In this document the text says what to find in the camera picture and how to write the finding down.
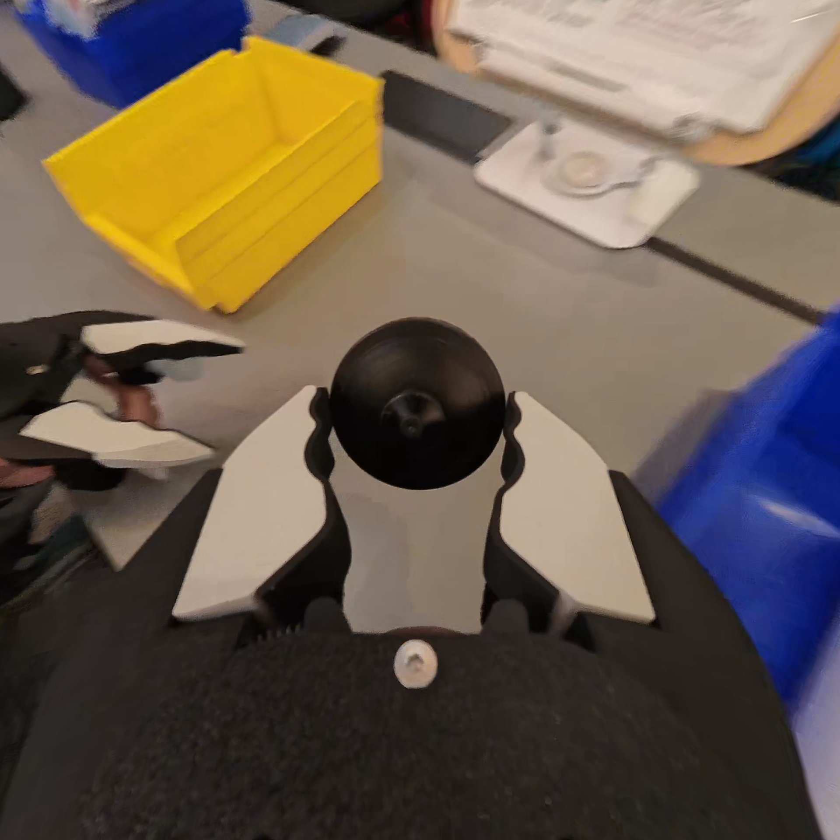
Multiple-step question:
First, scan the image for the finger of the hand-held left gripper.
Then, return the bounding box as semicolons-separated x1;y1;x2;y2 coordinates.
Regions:
80;319;247;386
20;400;217;470

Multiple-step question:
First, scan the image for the person's left hand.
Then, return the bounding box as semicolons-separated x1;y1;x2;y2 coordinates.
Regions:
85;364;164;429

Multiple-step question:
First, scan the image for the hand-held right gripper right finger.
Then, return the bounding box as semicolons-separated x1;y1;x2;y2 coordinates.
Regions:
484;390;658;635

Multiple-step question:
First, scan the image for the white document stand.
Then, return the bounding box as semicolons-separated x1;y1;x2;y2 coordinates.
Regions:
474;108;700;250

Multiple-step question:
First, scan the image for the wooden clipboard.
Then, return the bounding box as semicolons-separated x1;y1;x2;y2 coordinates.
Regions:
433;0;840;165

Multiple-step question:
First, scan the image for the instruction sheet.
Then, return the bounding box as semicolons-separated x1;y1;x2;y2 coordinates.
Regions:
449;0;840;135

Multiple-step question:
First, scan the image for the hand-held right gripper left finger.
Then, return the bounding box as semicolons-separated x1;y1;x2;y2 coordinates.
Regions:
172;386;347;626

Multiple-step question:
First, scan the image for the yellow plastic bin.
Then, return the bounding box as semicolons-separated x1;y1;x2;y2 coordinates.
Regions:
42;36;385;315

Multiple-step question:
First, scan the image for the blue plastic bin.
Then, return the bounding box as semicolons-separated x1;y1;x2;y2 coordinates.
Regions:
633;308;840;723
13;0;253;109

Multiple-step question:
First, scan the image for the black bottle lid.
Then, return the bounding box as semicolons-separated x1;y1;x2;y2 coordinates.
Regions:
329;318;508;492

